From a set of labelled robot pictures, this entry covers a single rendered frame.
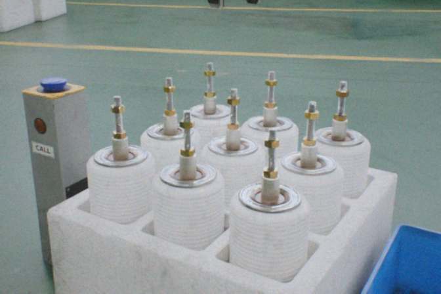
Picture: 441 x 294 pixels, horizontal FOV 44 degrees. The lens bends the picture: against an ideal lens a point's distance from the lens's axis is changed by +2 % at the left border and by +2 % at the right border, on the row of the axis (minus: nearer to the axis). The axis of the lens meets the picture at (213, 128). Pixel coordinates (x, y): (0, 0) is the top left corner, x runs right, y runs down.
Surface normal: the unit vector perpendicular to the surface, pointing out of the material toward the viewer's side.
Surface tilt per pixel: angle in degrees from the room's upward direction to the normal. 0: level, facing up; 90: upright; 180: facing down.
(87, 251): 90
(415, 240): 88
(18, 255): 0
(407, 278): 88
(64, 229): 90
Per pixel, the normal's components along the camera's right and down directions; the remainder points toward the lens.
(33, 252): 0.00, -0.94
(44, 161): -0.53, 0.29
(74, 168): 0.85, 0.18
